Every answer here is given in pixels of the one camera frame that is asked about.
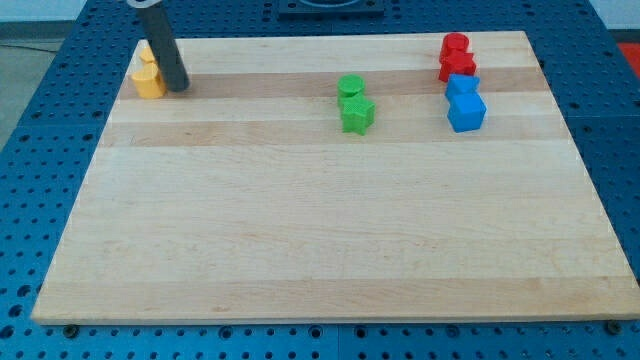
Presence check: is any blue cube block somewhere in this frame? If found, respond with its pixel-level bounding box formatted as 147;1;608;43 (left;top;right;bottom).
447;93;487;133

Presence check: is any yellow block behind heart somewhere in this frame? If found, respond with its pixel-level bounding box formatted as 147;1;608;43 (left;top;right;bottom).
139;47;156;64

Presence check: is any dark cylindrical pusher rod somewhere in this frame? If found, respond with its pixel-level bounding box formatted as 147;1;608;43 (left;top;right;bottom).
130;0;190;92

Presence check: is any green star block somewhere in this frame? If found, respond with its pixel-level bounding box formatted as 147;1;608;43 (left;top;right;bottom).
340;95;376;136

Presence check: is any green circle block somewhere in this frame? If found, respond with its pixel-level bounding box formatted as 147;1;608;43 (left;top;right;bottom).
337;74;366;108

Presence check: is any red circle block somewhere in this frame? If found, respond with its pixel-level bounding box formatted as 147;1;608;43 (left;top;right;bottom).
439;32;470;63

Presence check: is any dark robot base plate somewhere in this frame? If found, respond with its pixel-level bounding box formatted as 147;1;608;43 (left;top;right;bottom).
277;0;385;19

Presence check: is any wooden board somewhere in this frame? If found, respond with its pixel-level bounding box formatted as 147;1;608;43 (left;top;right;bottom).
32;31;639;325

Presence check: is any blue pentagon block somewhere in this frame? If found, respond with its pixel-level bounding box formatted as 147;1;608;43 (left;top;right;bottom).
445;74;480;100

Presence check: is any red star block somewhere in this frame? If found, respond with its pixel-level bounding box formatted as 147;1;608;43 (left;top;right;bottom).
438;51;477;82

